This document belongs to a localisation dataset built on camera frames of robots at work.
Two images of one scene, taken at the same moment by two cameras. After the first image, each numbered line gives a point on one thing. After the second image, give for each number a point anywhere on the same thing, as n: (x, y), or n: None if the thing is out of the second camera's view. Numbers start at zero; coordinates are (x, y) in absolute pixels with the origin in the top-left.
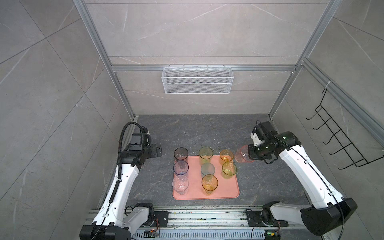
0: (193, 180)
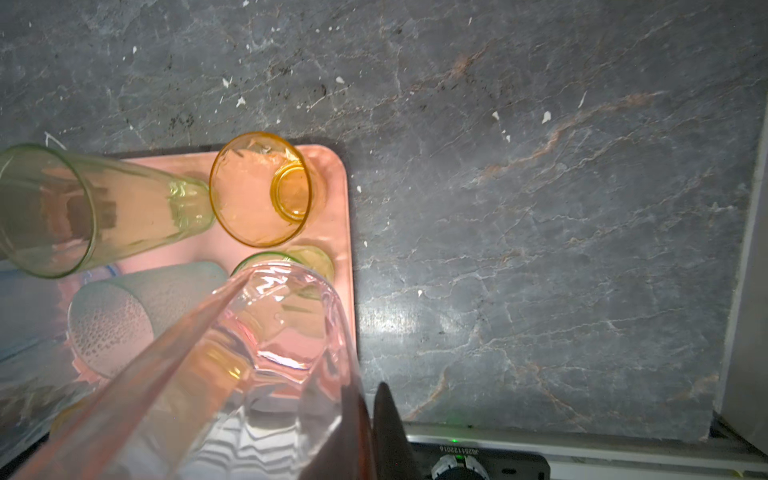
0: (327, 231)
